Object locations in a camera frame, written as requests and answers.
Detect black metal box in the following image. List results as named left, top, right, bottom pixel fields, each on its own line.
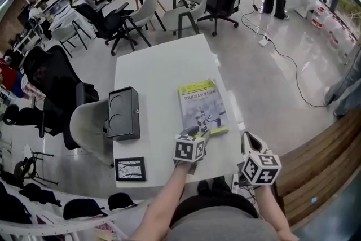
left=107, top=86, right=141, bottom=142

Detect row of water bottle packs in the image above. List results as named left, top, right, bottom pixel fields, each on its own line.
left=311, top=0, right=361, bottom=67

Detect black cap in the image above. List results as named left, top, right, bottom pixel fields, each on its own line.
left=18, top=182, right=63, bottom=208
left=0, top=179, right=34, bottom=226
left=62, top=198, right=109, bottom=221
left=107, top=192, right=138, bottom=212

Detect black floor cable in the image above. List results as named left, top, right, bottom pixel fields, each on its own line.
left=240, top=4, right=337, bottom=108

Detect grey shell chair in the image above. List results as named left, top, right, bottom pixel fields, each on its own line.
left=69, top=98, right=115, bottom=168

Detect wooden bench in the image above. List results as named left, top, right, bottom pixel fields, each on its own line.
left=275, top=108, right=361, bottom=227

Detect black mesh office chair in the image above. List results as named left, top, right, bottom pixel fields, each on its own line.
left=2, top=45, right=100, bottom=151

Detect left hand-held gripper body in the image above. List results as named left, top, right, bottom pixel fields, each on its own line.
left=172, top=132, right=212, bottom=176

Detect black office chair with headrest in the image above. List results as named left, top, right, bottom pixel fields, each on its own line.
left=200, top=0, right=257, bottom=37

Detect person's right forearm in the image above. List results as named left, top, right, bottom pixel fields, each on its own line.
left=253, top=185, right=300, bottom=241

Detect person's grey shirt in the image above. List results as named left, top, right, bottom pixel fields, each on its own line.
left=168, top=205, right=280, bottom=241

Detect green and grey book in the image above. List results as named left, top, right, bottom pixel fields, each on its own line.
left=178, top=78, right=231, bottom=137

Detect person's black trousers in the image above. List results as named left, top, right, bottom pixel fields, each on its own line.
left=169, top=176, right=260, bottom=228

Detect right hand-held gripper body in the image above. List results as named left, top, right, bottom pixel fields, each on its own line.
left=239, top=134, right=283, bottom=187

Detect black metal stool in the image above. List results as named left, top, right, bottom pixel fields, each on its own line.
left=13, top=150, right=59, bottom=187

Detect grey chair with black legs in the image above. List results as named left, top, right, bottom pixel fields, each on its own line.
left=51, top=19, right=91, bottom=59
left=162, top=0, right=209, bottom=40
left=121, top=0, right=168, bottom=48

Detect black picture frame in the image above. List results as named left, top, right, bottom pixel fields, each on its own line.
left=114, top=156, right=148, bottom=182

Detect person's left forearm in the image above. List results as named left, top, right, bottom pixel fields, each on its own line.
left=129, top=162, right=196, bottom=241

